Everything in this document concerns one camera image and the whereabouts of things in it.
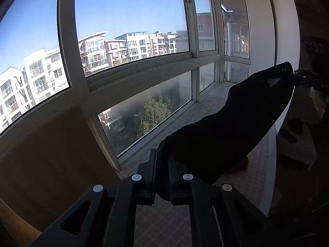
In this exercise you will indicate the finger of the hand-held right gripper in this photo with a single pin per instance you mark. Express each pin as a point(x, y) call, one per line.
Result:
point(303, 79)

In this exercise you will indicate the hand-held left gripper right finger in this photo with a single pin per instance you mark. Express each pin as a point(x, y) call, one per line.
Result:
point(177, 187)

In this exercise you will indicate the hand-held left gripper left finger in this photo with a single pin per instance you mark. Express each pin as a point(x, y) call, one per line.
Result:
point(146, 182)

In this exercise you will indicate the black shorts with yellow stripes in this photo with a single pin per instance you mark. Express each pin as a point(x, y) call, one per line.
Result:
point(231, 123)

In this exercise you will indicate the person's right hand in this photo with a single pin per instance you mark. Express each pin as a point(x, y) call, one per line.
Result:
point(318, 103)

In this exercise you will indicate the green tree outside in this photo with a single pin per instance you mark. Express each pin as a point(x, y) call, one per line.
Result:
point(153, 115)

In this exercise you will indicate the dark red garment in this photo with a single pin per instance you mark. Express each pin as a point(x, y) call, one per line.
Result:
point(241, 165)

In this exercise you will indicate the pink plaid tablecloth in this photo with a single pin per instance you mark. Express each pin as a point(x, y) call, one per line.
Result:
point(246, 185)

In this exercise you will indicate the wooden board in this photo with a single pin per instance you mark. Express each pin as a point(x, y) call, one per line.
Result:
point(51, 159)

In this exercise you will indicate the white framed window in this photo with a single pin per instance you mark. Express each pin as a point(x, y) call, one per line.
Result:
point(77, 82)

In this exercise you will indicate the apartment buildings outside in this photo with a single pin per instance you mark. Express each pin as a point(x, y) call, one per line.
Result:
point(97, 54)

